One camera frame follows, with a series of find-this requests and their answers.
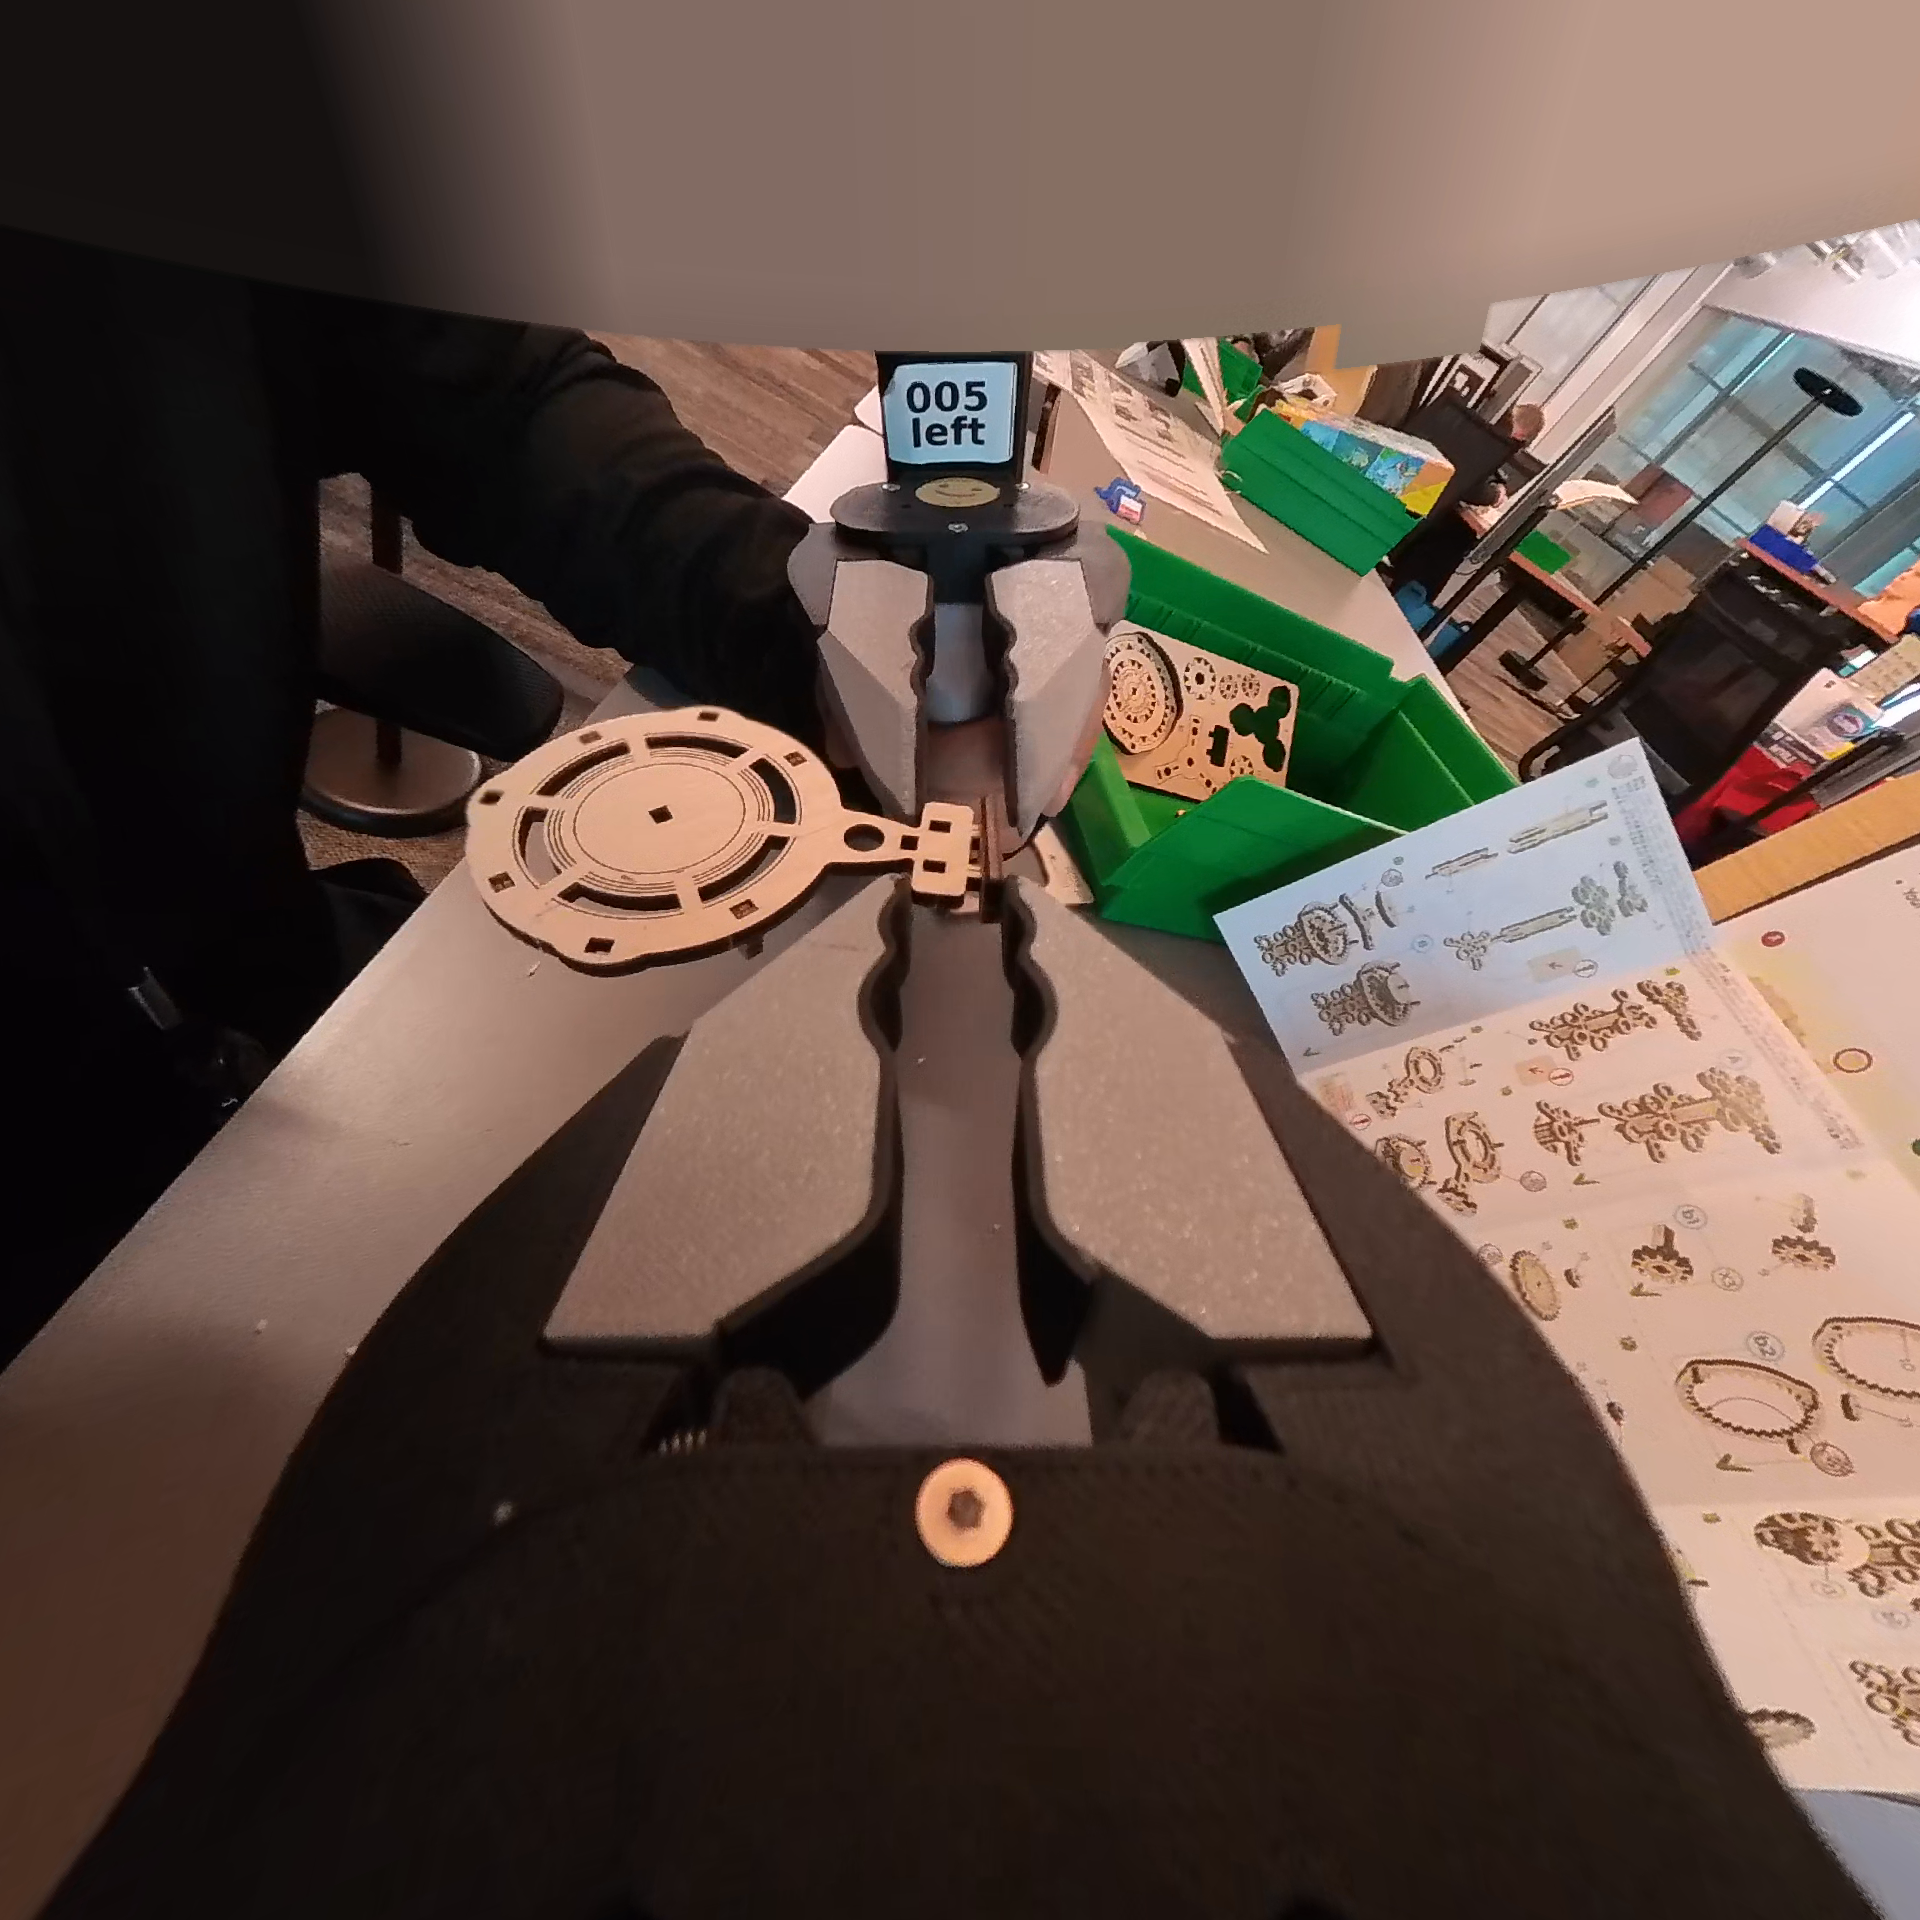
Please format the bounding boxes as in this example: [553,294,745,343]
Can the person's left forearm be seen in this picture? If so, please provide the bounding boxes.
[374,321,824,721]

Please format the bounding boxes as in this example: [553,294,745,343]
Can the white printed papers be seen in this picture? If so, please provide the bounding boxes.
[1036,351,1263,548]

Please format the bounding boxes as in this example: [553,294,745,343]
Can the black office chair silver base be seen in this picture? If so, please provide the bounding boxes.
[306,477,569,837]

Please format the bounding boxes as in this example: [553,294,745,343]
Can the person's black clothing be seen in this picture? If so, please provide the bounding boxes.
[0,223,632,1367]

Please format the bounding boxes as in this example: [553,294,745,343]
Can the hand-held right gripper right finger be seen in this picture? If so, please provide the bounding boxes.
[1001,880,1375,1384]

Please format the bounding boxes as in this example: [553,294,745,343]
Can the large laser-cut wooden sheet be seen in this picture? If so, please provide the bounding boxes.
[1101,631,1301,797]

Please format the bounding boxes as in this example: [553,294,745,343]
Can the black mesh office chair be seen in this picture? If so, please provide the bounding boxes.
[1621,568,1870,817]

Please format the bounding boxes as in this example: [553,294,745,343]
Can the printed assembly instruction sheet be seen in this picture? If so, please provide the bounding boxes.
[1212,739,1920,1793]

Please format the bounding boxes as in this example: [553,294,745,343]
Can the round wooden disc with arm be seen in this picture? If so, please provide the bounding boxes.
[463,704,921,976]

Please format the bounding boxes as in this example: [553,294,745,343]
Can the green background bin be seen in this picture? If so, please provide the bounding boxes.
[1212,401,1424,575]

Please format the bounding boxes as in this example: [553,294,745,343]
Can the green plastic bin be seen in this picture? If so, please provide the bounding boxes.
[1068,525,1519,944]

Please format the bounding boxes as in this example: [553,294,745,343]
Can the black floor lamp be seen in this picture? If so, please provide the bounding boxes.
[1628,363,1865,607]

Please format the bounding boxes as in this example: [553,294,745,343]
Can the colourful printed box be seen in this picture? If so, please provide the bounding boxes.
[1294,412,1461,507]

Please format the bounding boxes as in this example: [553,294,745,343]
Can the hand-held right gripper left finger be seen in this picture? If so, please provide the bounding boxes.
[540,881,921,1395]

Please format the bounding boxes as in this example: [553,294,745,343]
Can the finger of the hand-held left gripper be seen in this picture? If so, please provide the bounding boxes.
[814,557,938,824]
[983,560,1116,860]

